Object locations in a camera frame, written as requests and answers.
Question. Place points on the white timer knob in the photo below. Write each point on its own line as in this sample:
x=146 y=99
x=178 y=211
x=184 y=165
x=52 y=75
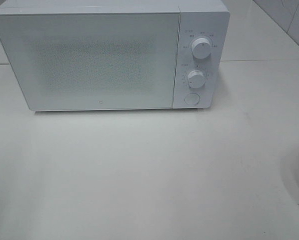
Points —
x=196 y=79

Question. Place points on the upper white power knob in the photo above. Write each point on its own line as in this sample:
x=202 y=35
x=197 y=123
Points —
x=201 y=47

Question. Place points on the white microwave oven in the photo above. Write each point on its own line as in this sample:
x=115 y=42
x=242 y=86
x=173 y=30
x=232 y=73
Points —
x=209 y=18

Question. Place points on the white microwave door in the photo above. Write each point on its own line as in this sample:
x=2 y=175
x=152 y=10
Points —
x=68 y=62

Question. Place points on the round door release button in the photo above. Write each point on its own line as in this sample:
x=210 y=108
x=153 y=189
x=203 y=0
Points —
x=192 y=99

